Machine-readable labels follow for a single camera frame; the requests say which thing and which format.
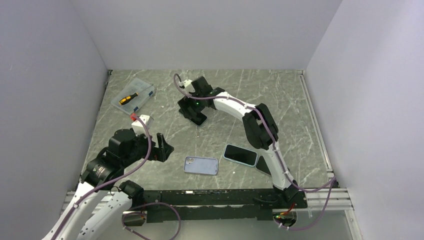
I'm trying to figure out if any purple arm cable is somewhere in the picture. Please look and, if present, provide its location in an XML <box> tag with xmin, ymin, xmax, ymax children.
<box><xmin>173</xmin><ymin>73</ymin><xmax>337</xmax><ymax>232</ymax></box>
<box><xmin>49</xmin><ymin>117</ymin><xmax>182</xmax><ymax>240</ymax></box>

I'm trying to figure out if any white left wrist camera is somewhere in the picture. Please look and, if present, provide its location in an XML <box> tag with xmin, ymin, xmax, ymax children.
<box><xmin>130</xmin><ymin>113</ymin><xmax>154</xmax><ymax>136</ymax></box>

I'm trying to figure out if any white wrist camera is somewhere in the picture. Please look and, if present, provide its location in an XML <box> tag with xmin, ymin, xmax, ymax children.
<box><xmin>179</xmin><ymin>79</ymin><xmax>195</xmax><ymax>95</ymax></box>
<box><xmin>130</xmin><ymin>113</ymin><xmax>154</xmax><ymax>136</ymax></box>

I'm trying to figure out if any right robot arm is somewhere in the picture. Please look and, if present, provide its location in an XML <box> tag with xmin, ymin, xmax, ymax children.
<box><xmin>173</xmin><ymin>73</ymin><xmax>299</xmax><ymax>208</ymax></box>

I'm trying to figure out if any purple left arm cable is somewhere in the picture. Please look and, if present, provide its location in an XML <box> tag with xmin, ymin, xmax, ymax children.
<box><xmin>49</xmin><ymin>117</ymin><xmax>182</xmax><ymax>240</ymax></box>

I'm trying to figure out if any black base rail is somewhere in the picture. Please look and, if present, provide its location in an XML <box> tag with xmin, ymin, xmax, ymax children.
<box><xmin>129</xmin><ymin>188</ymin><xmax>308</xmax><ymax>223</ymax></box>

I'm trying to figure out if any silver black phone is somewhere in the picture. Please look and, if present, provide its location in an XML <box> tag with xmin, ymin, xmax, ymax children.
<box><xmin>255</xmin><ymin>156</ymin><xmax>273</xmax><ymax>176</ymax></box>

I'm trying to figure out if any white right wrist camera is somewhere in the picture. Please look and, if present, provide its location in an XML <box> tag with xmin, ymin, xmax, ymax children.
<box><xmin>179</xmin><ymin>79</ymin><xmax>195</xmax><ymax>95</ymax></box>

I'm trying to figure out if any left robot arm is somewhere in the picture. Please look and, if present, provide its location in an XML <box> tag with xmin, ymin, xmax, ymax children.
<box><xmin>44</xmin><ymin>128</ymin><xmax>174</xmax><ymax>240</ymax></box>

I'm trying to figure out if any yellow black screwdriver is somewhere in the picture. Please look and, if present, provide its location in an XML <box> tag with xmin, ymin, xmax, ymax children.
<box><xmin>119</xmin><ymin>92</ymin><xmax>139</xmax><ymax>106</ymax></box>

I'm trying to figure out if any clear plastic organizer box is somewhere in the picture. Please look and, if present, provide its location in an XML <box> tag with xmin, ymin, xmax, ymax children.
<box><xmin>110</xmin><ymin>78</ymin><xmax>156</xmax><ymax>115</ymax></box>

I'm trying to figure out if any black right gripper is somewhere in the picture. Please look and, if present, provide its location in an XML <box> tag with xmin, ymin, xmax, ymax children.
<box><xmin>178</xmin><ymin>90</ymin><xmax>205</xmax><ymax>120</ymax></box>

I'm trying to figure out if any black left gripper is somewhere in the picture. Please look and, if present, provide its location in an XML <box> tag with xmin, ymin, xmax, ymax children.
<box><xmin>121</xmin><ymin>128</ymin><xmax>174</xmax><ymax>167</ymax></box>

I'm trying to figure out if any light blue phone case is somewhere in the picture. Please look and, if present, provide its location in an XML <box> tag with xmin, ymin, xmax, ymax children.
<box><xmin>222</xmin><ymin>144</ymin><xmax>259</xmax><ymax>168</ymax></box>

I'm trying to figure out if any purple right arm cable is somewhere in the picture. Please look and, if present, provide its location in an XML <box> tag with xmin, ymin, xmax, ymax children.
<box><xmin>173</xmin><ymin>73</ymin><xmax>337</xmax><ymax>232</ymax></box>

